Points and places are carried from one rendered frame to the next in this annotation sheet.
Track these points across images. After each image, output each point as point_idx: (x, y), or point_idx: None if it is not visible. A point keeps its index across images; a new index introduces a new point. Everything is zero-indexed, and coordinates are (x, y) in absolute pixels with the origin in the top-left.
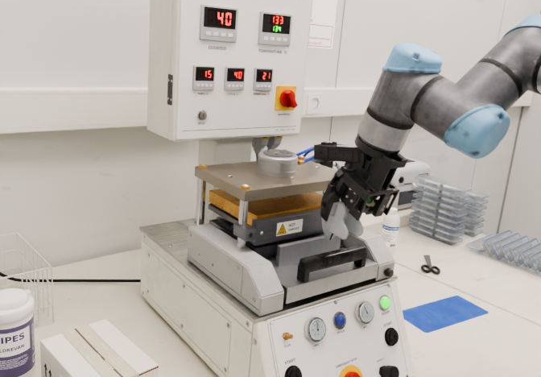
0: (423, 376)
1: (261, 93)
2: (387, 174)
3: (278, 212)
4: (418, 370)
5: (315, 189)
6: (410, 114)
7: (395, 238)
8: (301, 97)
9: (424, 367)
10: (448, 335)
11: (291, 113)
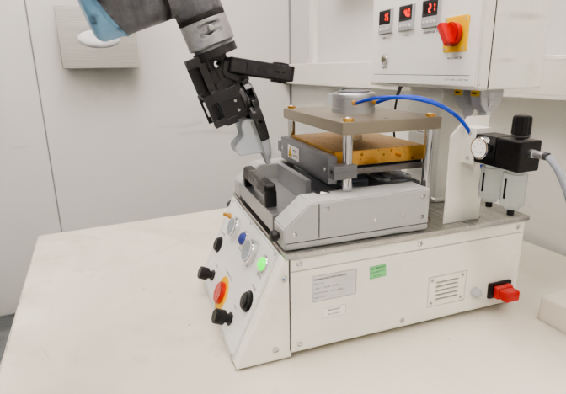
0: (233, 381)
1: (429, 31)
2: (189, 76)
3: (300, 138)
4: (246, 380)
5: (313, 124)
6: (199, 14)
7: None
8: (477, 31)
9: (250, 391)
10: None
11: (463, 55)
